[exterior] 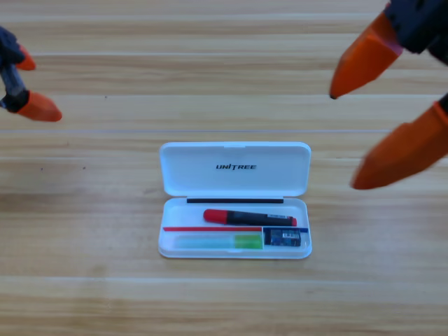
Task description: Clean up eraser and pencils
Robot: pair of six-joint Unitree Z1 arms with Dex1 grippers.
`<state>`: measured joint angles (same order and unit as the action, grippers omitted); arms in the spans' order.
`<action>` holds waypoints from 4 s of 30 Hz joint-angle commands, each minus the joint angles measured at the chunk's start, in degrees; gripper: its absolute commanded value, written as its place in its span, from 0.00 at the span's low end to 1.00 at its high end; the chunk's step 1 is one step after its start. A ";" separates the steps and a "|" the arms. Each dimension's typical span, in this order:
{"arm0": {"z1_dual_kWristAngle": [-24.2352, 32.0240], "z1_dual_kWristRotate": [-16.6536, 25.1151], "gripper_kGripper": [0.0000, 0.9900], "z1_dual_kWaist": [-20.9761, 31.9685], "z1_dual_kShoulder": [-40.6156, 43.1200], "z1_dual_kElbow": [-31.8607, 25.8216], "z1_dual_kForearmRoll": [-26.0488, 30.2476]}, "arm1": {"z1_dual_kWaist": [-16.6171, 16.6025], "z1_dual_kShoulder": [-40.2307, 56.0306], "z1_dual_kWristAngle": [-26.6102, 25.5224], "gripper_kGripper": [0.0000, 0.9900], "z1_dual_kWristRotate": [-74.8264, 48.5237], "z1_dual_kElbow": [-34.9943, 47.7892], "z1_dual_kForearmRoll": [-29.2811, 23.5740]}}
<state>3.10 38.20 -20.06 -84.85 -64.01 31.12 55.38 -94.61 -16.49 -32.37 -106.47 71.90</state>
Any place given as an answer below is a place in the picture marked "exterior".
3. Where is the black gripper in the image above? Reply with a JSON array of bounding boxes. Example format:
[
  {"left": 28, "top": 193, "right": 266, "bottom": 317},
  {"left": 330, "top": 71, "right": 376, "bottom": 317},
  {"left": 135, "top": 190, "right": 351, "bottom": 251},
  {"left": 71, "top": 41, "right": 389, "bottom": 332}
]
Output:
[
  {"left": 0, "top": 26, "right": 63, "bottom": 123},
  {"left": 328, "top": 0, "right": 448, "bottom": 116}
]

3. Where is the black marker with red cap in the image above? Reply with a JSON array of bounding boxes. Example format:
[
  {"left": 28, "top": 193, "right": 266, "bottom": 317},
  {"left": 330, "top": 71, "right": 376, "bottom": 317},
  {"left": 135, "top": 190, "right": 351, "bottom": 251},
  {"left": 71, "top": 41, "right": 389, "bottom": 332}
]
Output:
[{"left": 202, "top": 209, "right": 298, "bottom": 228}]

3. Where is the white Unitree pencil case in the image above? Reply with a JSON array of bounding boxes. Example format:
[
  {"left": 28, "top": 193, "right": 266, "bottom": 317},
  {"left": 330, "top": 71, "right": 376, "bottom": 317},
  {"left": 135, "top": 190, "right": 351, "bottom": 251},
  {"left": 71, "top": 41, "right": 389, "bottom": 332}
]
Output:
[{"left": 157, "top": 141, "right": 313, "bottom": 260}]

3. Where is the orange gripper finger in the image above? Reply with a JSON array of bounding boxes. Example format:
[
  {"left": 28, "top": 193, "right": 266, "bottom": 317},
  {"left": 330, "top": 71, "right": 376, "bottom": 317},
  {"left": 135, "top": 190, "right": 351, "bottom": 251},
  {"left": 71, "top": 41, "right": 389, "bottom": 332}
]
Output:
[{"left": 349, "top": 101, "right": 448, "bottom": 190}]

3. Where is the green capped glue stick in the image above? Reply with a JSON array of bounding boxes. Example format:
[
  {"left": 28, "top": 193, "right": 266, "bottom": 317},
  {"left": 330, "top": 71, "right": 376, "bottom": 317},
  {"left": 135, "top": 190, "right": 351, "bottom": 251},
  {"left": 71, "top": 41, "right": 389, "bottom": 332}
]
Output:
[{"left": 174, "top": 233, "right": 264, "bottom": 251}]

